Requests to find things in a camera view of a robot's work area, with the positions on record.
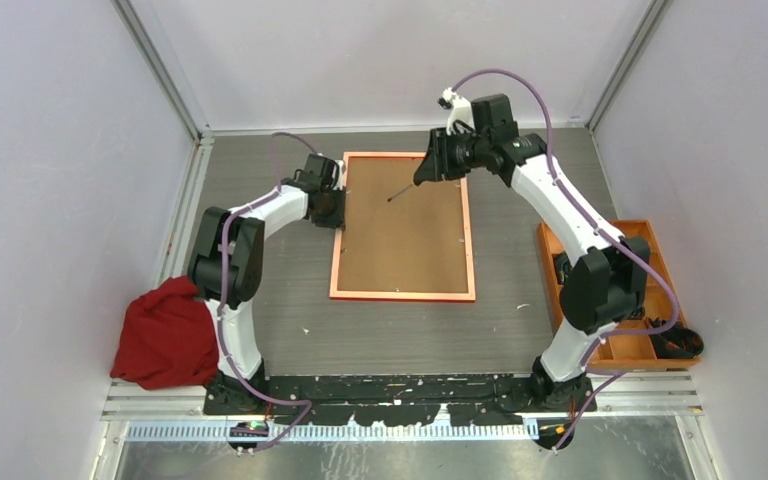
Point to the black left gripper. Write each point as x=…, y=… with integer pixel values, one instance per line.
x=335, y=221

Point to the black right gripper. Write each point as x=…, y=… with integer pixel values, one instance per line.
x=437, y=164

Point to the black yellow screwdriver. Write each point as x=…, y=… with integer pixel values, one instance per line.
x=400, y=192

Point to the red picture frame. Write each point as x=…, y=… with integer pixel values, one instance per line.
x=417, y=248

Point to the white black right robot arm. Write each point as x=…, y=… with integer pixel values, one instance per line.
x=608, y=273

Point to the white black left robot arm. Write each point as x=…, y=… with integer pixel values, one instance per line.
x=227, y=261

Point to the red cloth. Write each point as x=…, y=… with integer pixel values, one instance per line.
x=167, y=339

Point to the orange compartment tray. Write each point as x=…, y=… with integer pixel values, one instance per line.
x=626, y=352

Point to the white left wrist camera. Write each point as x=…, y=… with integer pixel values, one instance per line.
x=459, y=110

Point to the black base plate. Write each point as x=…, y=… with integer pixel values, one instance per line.
x=395, y=400

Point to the white slotted cable duct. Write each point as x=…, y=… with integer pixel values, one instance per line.
x=261, y=432

